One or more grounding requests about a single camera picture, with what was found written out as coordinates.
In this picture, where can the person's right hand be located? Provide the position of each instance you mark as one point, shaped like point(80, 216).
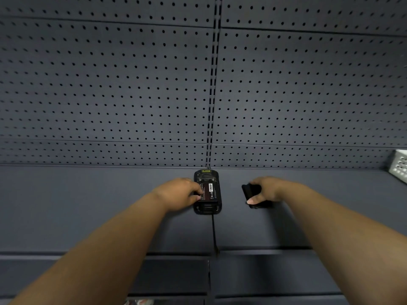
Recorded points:
point(267, 187)

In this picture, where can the person's left hand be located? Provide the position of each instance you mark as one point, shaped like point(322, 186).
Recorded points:
point(178, 192)

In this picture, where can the person's right thumb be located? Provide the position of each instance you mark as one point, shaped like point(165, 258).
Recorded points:
point(252, 200)

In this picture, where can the person's left fingers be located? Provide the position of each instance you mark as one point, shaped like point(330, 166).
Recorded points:
point(197, 193)

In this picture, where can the black battery cover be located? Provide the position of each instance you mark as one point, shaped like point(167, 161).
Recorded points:
point(249, 191)

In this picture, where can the black battery with label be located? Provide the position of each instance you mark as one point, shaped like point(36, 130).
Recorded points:
point(208, 191)

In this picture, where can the black handheld scanner device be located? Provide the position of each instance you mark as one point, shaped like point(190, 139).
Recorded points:
point(207, 208)

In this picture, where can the person's left forearm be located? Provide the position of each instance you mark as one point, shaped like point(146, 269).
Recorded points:
point(92, 250)

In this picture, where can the person's right forearm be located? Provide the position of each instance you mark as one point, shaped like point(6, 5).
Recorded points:
point(346, 238)

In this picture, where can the dark grey metal shelf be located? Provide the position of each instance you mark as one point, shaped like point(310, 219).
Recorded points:
point(95, 212)

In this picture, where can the slotted metal shelf upright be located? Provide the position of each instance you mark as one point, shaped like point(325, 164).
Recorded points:
point(212, 82)

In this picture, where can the dark grey pegboard panel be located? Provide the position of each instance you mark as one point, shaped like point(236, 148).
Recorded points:
point(311, 88)
point(105, 85)

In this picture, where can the white perforated plastic basket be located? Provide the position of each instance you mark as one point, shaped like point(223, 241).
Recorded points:
point(399, 165)

